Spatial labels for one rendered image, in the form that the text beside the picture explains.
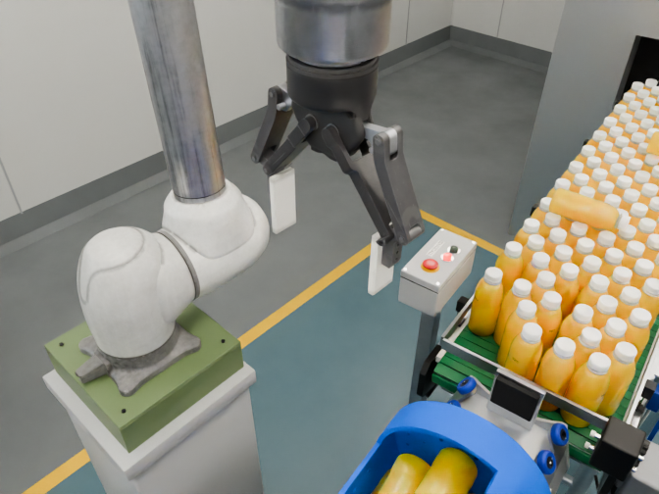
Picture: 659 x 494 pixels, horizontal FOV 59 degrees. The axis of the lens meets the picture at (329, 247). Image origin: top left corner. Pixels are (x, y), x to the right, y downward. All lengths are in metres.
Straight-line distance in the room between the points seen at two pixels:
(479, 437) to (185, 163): 0.66
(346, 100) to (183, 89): 0.58
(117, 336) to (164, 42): 0.52
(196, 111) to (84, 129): 2.53
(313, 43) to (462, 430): 0.64
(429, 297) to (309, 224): 2.02
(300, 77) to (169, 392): 0.81
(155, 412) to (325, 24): 0.89
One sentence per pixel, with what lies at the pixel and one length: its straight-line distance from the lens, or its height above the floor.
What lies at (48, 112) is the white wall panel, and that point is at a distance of 3.43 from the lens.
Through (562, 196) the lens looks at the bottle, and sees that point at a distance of 1.61.
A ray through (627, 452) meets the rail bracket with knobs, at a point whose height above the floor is 1.00.
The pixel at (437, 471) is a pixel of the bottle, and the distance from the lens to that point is 0.96.
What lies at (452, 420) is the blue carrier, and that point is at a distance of 0.93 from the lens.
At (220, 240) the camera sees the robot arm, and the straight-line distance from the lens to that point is 1.12.
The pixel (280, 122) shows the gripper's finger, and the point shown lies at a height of 1.73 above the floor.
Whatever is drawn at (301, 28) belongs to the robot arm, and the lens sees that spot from 0.44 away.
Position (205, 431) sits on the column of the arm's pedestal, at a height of 0.91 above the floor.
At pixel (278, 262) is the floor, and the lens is 3.07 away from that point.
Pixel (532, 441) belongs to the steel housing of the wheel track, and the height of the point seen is 0.93.
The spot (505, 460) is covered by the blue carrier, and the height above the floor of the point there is 1.22.
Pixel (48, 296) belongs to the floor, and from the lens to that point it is 3.18.
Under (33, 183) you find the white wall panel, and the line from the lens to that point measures 3.53.
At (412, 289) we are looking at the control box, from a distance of 1.37.
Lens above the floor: 1.99
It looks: 39 degrees down
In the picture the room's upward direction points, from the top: straight up
